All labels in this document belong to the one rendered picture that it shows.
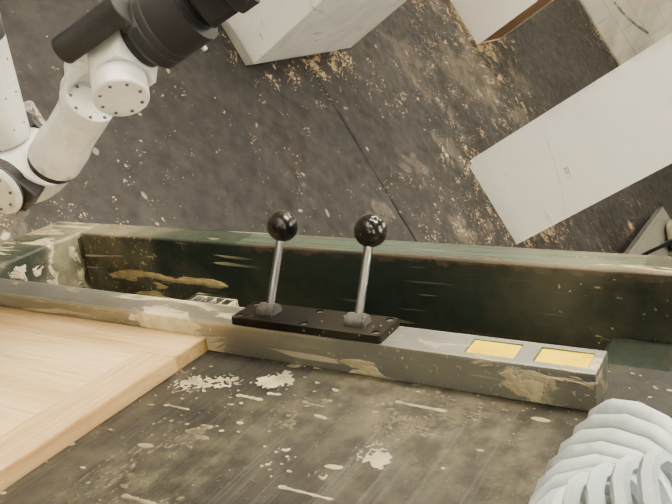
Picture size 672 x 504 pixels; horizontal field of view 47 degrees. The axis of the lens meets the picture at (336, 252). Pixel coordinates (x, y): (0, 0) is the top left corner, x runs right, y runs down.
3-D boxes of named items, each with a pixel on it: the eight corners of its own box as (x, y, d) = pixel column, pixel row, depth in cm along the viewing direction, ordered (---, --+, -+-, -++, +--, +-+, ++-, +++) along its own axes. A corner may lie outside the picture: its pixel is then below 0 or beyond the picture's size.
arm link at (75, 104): (156, 69, 91) (110, 137, 99) (147, 15, 95) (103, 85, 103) (103, 53, 87) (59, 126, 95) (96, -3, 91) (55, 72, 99)
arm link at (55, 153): (83, 152, 95) (30, 234, 107) (124, 114, 103) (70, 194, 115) (11, 95, 93) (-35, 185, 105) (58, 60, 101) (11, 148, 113)
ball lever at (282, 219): (263, 321, 93) (280, 213, 95) (289, 324, 92) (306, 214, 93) (245, 317, 90) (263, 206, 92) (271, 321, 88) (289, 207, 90)
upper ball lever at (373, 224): (349, 332, 87) (366, 216, 89) (379, 336, 85) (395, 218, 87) (332, 329, 84) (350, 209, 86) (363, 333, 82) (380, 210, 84)
